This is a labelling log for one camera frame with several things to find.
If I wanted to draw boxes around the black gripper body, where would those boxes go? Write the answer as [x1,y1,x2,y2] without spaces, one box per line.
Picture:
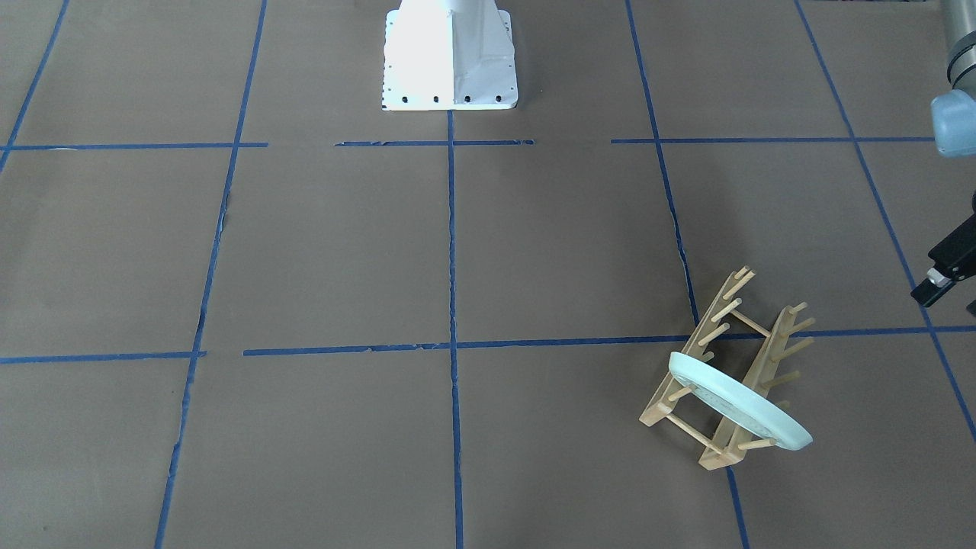
[926,195,975,307]

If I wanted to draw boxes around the light green plate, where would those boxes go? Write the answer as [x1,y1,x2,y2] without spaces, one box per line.
[668,352,813,451]

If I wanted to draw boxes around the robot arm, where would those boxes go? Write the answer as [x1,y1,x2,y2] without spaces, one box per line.
[910,1,975,308]

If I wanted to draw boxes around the wooden dish rack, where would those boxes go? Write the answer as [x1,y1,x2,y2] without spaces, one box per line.
[639,265,815,471]

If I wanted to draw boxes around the white pedestal column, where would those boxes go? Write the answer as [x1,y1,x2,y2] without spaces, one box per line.
[381,1,519,111]

